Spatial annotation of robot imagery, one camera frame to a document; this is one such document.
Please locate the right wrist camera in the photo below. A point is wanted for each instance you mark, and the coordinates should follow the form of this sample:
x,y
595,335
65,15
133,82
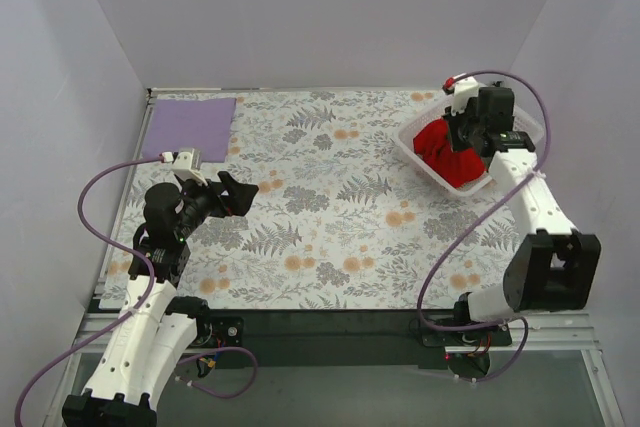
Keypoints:
x,y
461,89

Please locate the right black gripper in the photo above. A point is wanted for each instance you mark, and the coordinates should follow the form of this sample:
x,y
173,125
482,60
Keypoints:
x,y
460,128

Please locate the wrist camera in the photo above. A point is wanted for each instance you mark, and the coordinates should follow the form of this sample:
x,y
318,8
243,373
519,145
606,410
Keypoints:
x,y
461,89
185,165

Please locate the aluminium frame rail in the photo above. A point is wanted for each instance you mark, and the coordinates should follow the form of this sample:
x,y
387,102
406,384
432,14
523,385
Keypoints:
x,y
367,368

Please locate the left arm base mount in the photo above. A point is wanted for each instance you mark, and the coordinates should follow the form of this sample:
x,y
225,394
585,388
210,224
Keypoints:
x,y
220,332

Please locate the floral patterned table mat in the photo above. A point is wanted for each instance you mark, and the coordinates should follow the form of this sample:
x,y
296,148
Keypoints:
x,y
342,219

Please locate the folded purple t shirt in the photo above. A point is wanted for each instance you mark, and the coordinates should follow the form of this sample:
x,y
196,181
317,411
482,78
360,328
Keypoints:
x,y
201,124

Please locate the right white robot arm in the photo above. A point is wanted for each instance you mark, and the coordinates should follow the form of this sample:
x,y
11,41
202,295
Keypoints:
x,y
554,266

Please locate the red t shirt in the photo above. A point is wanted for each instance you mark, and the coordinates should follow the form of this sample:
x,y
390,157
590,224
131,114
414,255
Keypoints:
x,y
432,145

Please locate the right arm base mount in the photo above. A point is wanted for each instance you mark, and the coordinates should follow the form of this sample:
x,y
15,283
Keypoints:
x,y
465,353

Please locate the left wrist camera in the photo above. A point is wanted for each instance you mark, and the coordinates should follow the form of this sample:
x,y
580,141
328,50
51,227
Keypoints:
x,y
185,165

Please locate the white plastic basket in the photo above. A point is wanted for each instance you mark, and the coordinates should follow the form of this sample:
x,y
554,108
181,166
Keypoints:
x,y
415,134

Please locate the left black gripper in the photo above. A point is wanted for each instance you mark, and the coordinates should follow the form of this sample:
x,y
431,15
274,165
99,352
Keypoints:
x,y
220,198

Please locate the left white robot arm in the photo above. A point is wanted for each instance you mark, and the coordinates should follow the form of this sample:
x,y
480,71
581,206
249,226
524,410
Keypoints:
x,y
155,325

